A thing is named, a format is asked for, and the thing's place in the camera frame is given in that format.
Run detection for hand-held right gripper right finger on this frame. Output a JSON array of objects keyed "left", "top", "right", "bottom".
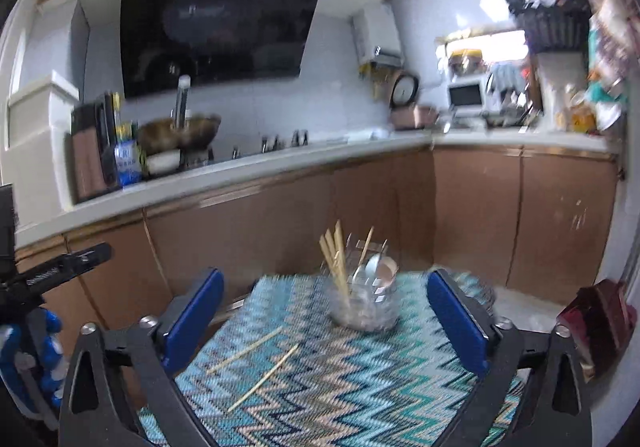
[{"left": 426, "top": 269, "right": 593, "bottom": 447}]

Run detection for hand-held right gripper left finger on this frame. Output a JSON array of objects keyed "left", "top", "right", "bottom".
[{"left": 59, "top": 268, "right": 226, "bottom": 447}]

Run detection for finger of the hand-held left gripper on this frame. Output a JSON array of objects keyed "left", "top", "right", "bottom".
[{"left": 14, "top": 242, "right": 113, "bottom": 297}]

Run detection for clear plastic utensil holder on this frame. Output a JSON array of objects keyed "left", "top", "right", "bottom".
[{"left": 325, "top": 239, "right": 401, "bottom": 333}]

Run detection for person's left hand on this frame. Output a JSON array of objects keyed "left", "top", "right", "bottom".
[{"left": 0, "top": 308, "right": 69, "bottom": 417}]

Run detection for pink ceramic spoon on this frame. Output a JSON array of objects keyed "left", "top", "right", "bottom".
[{"left": 375, "top": 259, "right": 401, "bottom": 288}]

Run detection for white pipe cover column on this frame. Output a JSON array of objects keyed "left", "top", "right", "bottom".
[{"left": 7, "top": 71, "right": 82, "bottom": 208}]

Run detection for brown lower kitchen cabinets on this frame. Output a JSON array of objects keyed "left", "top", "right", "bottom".
[{"left": 15, "top": 144, "right": 621, "bottom": 328}]

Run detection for blue label bottle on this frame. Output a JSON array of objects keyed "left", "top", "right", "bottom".
[{"left": 115, "top": 123, "right": 142, "bottom": 188}]

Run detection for white bowl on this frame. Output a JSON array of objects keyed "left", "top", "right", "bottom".
[{"left": 146, "top": 150, "right": 182, "bottom": 174}]

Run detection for dark red bag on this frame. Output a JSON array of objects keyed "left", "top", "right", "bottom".
[{"left": 556, "top": 278, "right": 639, "bottom": 380}]

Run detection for zigzag knitted mat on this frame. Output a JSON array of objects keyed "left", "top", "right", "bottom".
[{"left": 137, "top": 271, "right": 531, "bottom": 447}]

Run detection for gas stove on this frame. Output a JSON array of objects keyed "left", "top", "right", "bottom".
[{"left": 180, "top": 129, "right": 313, "bottom": 168}]

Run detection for white kitchen countertop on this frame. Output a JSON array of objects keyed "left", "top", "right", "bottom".
[{"left": 14, "top": 127, "right": 618, "bottom": 248}]

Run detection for pink pot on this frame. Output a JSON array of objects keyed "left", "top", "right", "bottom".
[{"left": 390, "top": 105, "right": 439, "bottom": 130}]

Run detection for white microwave oven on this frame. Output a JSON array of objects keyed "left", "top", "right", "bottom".
[{"left": 446, "top": 80, "right": 487, "bottom": 108}]

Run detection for round kitchen scale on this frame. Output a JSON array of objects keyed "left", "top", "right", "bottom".
[{"left": 389, "top": 71, "right": 419, "bottom": 108}]

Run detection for black glass range hood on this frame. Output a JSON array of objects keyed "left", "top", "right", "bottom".
[{"left": 120, "top": 0, "right": 322, "bottom": 100}]

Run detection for white water heater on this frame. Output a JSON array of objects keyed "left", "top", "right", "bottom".
[{"left": 351, "top": 3, "right": 404, "bottom": 68}]

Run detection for black plastic crates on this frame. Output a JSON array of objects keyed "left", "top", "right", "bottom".
[{"left": 494, "top": 0, "right": 592, "bottom": 54}]

